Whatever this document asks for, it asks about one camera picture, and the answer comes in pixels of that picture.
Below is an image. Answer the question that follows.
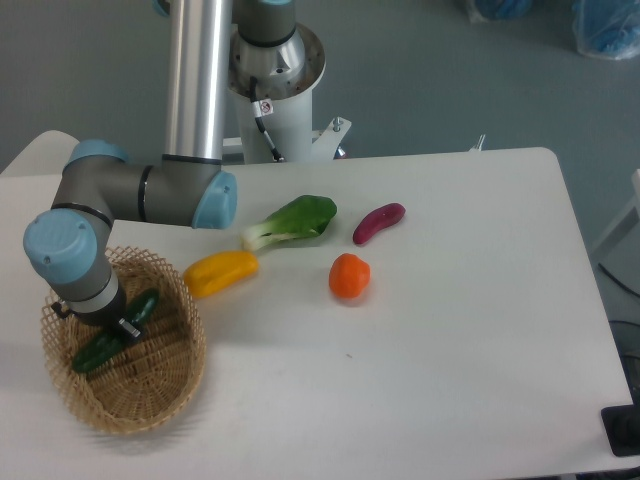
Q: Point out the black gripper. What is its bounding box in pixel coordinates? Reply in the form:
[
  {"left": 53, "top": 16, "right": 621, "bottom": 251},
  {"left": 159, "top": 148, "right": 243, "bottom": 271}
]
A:
[{"left": 51, "top": 301, "right": 142, "bottom": 342}]

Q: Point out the yellow bell pepper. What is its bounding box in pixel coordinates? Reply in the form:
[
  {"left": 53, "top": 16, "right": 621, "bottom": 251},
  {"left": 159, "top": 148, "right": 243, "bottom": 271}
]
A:
[{"left": 183, "top": 251, "right": 259, "bottom": 299}]

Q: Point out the orange tomato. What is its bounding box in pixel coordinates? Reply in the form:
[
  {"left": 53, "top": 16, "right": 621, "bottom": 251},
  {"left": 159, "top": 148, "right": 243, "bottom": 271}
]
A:
[{"left": 328, "top": 253, "right": 371, "bottom": 299}]

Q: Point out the white chair back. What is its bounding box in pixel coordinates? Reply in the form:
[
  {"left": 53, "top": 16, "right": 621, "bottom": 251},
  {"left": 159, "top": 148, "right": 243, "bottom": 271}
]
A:
[{"left": 1, "top": 130, "right": 80, "bottom": 177}]

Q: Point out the green cucumber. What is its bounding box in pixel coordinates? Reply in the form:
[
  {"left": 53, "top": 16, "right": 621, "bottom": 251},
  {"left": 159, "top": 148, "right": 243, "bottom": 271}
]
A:
[{"left": 71, "top": 288, "right": 160, "bottom": 374}]

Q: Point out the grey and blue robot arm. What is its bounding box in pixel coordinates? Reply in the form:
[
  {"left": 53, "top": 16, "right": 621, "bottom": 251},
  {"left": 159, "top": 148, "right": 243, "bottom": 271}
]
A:
[{"left": 23, "top": 1, "right": 296, "bottom": 339}]

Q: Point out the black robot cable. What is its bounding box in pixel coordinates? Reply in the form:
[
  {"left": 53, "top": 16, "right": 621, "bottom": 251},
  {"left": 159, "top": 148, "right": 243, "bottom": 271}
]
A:
[{"left": 247, "top": 75, "right": 285, "bottom": 163}]

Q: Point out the blue plastic bag right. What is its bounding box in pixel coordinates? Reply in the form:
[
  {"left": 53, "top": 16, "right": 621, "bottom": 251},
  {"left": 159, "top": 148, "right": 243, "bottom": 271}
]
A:
[{"left": 572, "top": 0, "right": 639, "bottom": 61}]

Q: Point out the purple sweet potato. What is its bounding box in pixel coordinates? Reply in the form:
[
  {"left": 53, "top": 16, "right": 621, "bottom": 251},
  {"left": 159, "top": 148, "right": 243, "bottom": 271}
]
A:
[{"left": 352, "top": 203, "right": 406, "bottom": 245}]

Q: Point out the green bok choy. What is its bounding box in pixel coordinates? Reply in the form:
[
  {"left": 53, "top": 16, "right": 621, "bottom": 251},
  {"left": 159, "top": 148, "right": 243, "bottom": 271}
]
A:
[{"left": 240, "top": 195, "right": 338, "bottom": 252}]

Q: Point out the black floor cable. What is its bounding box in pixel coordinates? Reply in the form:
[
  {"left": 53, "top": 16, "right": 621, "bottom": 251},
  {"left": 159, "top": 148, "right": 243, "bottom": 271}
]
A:
[{"left": 597, "top": 260, "right": 640, "bottom": 297}]

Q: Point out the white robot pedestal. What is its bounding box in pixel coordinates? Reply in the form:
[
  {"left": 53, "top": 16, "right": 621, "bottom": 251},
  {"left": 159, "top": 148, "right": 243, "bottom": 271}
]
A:
[{"left": 228, "top": 24, "right": 352, "bottom": 164}]

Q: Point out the white furniture at right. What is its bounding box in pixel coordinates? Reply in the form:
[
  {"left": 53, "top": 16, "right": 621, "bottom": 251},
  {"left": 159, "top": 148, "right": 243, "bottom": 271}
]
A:
[{"left": 589, "top": 170, "right": 639, "bottom": 265}]

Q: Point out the black device at edge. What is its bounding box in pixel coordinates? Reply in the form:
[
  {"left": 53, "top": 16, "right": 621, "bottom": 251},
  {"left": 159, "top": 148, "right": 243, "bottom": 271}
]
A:
[{"left": 601, "top": 405, "right": 639, "bottom": 457}]

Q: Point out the woven wicker basket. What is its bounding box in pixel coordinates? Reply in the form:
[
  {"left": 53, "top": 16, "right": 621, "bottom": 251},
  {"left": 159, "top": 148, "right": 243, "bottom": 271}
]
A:
[{"left": 41, "top": 247, "right": 206, "bottom": 435}]

